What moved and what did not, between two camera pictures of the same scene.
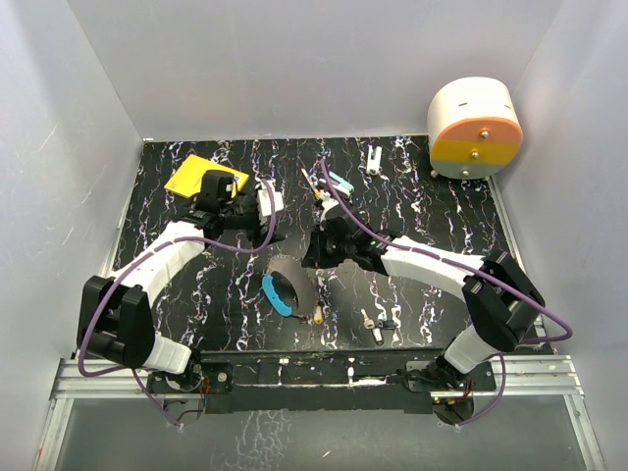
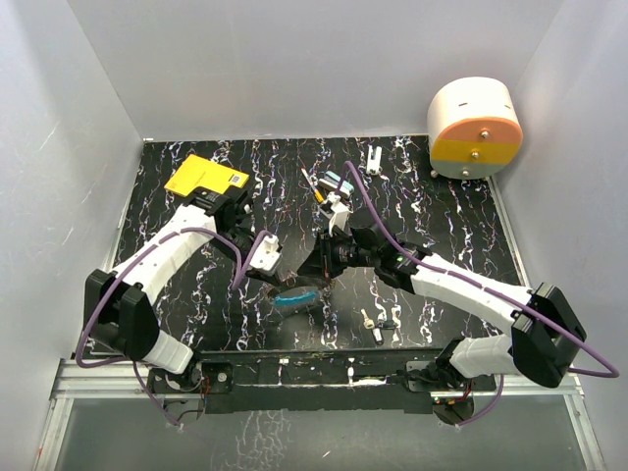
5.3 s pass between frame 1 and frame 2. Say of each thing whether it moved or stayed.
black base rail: stayed
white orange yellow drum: stayed
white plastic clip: stayed
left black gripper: moved
